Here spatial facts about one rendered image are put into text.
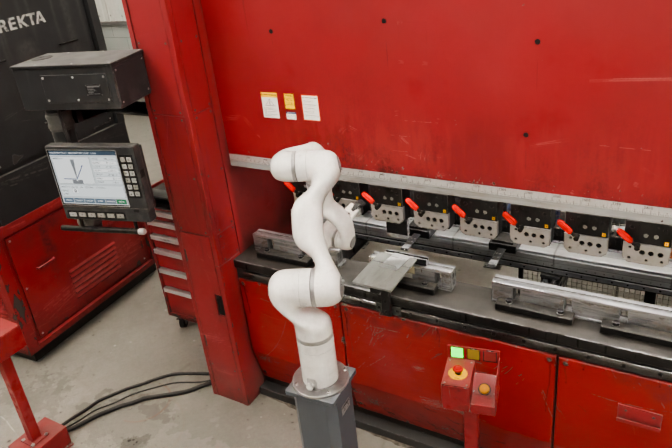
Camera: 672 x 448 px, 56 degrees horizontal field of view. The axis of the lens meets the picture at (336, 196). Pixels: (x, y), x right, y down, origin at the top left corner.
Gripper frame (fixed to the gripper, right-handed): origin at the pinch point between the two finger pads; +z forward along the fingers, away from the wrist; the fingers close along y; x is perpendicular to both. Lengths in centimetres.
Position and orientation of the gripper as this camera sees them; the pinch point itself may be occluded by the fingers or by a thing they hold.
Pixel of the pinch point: (357, 207)
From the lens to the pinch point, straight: 260.9
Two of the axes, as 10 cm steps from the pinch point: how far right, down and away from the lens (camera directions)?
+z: 4.9, -4.1, 7.7
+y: -4.7, 6.2, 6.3
